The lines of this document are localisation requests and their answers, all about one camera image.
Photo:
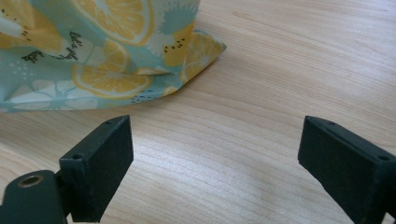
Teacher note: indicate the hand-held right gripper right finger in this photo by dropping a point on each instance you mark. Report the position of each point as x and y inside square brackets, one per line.
[348, 174]

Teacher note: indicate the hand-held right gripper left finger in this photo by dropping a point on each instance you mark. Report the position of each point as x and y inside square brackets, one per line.
[96, 174]

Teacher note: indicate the lemon print fabric bag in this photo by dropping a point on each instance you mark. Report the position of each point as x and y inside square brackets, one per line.
[93, 59]

